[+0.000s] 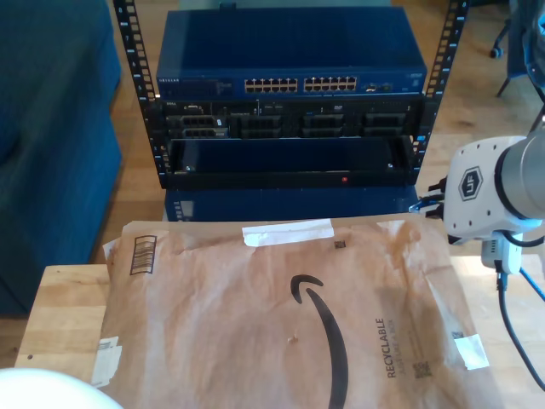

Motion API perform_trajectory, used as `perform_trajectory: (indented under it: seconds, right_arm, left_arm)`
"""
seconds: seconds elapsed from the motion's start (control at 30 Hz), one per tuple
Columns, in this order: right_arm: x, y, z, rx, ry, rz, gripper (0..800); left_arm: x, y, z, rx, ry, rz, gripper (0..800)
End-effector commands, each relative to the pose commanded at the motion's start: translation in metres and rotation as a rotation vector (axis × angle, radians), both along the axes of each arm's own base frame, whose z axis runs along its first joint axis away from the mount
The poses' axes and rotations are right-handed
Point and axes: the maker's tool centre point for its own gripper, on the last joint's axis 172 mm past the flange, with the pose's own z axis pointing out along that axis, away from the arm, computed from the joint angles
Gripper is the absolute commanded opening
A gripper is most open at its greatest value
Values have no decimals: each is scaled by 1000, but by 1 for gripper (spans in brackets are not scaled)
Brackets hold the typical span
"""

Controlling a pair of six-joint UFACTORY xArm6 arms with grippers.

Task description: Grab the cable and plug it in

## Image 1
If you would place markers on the white paper label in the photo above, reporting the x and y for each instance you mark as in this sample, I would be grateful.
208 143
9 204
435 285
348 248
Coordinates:
106 362

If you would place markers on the long white tape strip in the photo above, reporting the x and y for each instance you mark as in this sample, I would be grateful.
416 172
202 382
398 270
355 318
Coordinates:
287 232

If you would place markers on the short white tape piece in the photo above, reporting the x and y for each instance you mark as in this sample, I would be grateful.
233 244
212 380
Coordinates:
470 351

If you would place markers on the chair with draped jacket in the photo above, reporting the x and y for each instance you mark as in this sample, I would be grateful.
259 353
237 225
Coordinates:
523 42

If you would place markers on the office chair castor base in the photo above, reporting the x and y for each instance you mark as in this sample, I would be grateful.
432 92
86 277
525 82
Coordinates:
495 52

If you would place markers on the brown paper mailer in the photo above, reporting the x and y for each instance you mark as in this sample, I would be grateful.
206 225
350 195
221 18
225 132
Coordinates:
213 341

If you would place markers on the blue sofa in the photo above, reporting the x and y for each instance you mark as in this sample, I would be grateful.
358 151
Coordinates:
51 149

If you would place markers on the blue network switch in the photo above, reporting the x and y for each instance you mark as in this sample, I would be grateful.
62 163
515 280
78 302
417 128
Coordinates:
289 42

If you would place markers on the blue device under rack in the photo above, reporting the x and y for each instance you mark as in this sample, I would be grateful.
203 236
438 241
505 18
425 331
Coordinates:
298 204

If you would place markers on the black rack frame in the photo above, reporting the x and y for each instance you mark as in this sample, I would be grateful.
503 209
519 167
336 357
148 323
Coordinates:
132 42

